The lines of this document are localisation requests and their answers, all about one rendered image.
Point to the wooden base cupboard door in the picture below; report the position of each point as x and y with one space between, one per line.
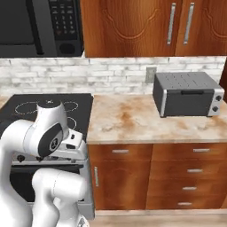
124 186

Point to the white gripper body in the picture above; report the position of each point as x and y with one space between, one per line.
75 154

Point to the grey wall socket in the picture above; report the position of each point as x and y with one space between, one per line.
150 75

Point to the wooden drawer front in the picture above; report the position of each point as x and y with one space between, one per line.
177 151
139 152
162 203
165 187
168 170

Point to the stainless steel oven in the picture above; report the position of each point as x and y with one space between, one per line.
88 189

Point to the wooden wall cupboard door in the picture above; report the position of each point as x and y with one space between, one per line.
127 26
209 26

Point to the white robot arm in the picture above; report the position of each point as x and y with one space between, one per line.
17 139

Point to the black oven knob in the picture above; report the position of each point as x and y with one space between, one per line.
20 158

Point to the black microwave oven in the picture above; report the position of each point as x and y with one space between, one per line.
26 26

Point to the grey toaster oven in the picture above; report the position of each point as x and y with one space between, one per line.
186 94

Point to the black hob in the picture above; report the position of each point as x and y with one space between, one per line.
79 109

